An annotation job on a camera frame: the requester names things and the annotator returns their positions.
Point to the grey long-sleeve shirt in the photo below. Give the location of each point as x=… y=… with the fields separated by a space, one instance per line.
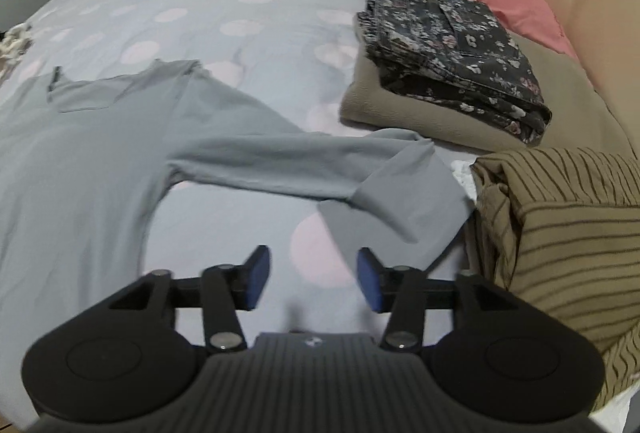
x=75 y=163

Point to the folded dark floral pants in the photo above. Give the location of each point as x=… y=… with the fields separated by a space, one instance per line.
x=450 y=43

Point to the small white cloth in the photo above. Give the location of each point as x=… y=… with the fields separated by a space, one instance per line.
x=462 y=173

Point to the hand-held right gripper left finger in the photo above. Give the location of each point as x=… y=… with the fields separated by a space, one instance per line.
x=257 y=275

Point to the beige garment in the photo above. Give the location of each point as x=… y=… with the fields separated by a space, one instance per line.
x=12 y=48

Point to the folded beige fleece blanket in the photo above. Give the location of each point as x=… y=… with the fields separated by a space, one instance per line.
x=390 y=113

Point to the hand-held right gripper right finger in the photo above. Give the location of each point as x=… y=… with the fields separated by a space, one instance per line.
x=367 y=278

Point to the brown striped garment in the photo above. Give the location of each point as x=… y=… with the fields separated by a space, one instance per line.
x=565 y=233

